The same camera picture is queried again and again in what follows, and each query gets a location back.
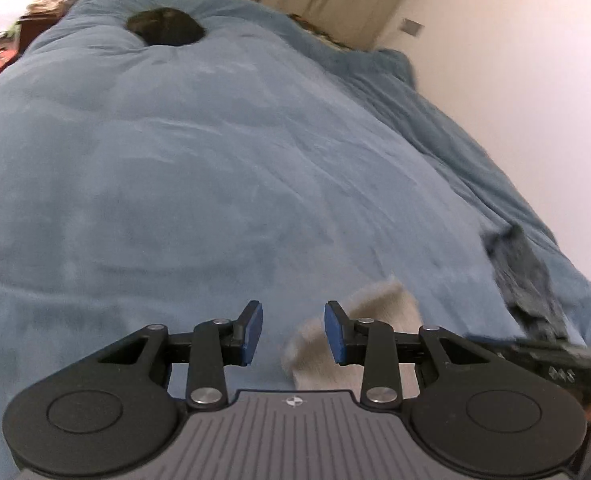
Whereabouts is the grey short-sleeved shirt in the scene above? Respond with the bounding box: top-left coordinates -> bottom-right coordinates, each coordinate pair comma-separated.
280,280 -> 423,391

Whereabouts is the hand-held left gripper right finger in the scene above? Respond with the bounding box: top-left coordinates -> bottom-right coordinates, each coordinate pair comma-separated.
323,300 -> 497,409

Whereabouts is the pile of pale cloths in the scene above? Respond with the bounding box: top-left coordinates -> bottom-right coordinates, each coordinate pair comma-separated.
26,0 -> 84,18

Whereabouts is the blue fleece blanket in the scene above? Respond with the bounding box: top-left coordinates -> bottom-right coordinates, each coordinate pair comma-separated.
0,0 -> 591,461

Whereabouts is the blue denim garment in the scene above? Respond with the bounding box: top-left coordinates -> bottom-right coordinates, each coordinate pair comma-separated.
483,224 -> 589,348

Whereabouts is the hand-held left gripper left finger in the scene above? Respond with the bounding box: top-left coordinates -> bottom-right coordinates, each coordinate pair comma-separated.
97,300 -> 265,411

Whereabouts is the black cloth bundle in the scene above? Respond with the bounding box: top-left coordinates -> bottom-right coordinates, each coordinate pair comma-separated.
126,7 -> 206,47

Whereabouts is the dark patterned cloth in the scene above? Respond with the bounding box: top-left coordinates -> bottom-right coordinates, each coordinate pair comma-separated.
288,12 -> 356,52

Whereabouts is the wooden nightstand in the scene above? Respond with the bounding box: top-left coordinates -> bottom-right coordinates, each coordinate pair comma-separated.
18,12 -> 69,56

